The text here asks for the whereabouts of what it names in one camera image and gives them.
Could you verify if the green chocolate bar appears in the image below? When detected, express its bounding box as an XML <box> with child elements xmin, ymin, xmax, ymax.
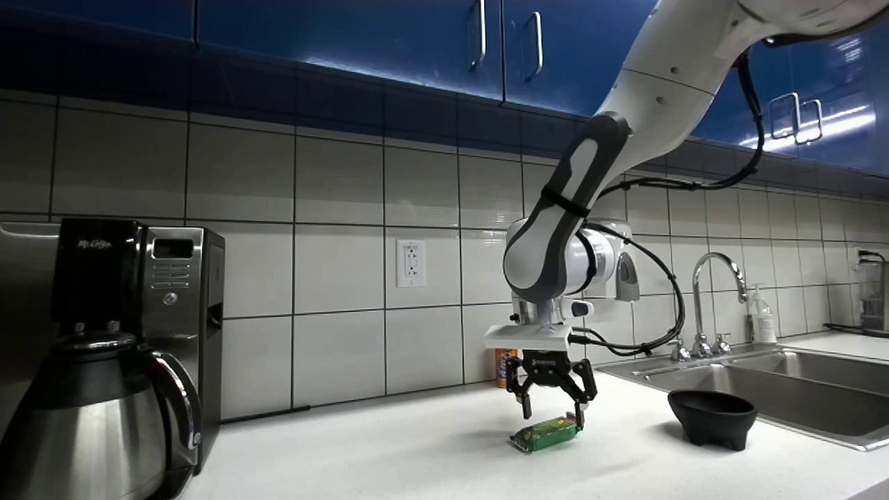
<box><xmin>508</xmin><ymin>411</ymin><xmax>583</xmax><ymax>456</ymax></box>

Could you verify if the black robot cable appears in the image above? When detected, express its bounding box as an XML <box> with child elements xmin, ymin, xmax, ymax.
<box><xmin>552</xmin><ymin>36</ymin><xmax>889</xmax><ymax>360</ymax></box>

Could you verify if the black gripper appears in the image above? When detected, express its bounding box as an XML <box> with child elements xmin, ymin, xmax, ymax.
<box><xmin>506</xmin><ymin>346</ymin><xmax>599</xmax><ymax>429</ymax></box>

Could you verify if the blue upper cabinet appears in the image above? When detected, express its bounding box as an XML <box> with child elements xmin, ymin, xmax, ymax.
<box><xmin>0</xmin><ymin>0</ymin><xmax>889</xmax><ymax>177</ymax></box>

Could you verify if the chrome sink faucet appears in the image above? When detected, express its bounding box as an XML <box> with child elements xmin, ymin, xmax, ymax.
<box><xmin>690</xmin><ymin>250</ymin><xmax>754</xmax><ymax>359</ymax></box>

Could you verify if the white wall outlet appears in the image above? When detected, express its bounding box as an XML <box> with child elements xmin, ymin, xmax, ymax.
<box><xmin>395</xmin><ymin>235</ymin><xmax>431</xmax><ymax>288</ymax></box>

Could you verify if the metal upper cabinet handle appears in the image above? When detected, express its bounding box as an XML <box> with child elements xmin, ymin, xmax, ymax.
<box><xmin>799</xmin><ymin>93</ymin><xmax>827</xmax><ymax>146</ymax></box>
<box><xmin>470</xmin><ymin>0</ymin><xmax>491</xmax><ymax>71</ymax></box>
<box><xmin>765</xmin><ymin>89</ymin><xmax>805</xmax><ymax>146</ymax></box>
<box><xmin>529</xmin><ymin>9</ymin><xmax>547</xmax><ymax>79</ymax></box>

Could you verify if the black steel coffee maker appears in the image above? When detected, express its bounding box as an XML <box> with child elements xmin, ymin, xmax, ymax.
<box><xmin>0</xmin><ymin>217</ymin><xmax>229</xmax><ymax>449</ymax></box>

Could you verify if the clear soap pump bottle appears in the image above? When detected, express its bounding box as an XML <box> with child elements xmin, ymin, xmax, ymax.
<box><xmin>747</xmin><ymin>282</ymin><xmax>781</xmax><ymax>346</ymax></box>

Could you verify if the dark countertop appliance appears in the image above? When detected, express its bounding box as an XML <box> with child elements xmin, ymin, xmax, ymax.
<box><xmin>855</xmin><ymin>247</ymin><xmax>889</xmax><ymax>339</ymax></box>

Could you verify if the black bowl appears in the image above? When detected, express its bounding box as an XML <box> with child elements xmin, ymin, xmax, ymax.
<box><xmin>667</xmin><ymin>389</ymin><xmax>758</xmax><ymax>452</ymax></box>

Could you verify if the stainless steel double sink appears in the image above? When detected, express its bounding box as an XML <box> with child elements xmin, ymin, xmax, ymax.
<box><xmin>605</xmin><ymin>345</ymin><xmax>889</xmax><ymax>452</ymax></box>

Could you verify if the stainless steel coffee carafe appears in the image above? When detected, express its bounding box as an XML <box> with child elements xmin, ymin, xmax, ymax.
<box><xmin>0</xmin><ymin>331</ymin><xmax>204</xmax><ymax>500</ymax></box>

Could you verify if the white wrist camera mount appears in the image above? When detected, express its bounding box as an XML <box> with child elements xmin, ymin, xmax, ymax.
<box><xmin>484</xmin><ymin>317</ymin><xmax>569</xmax><ymax>354</ymax></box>

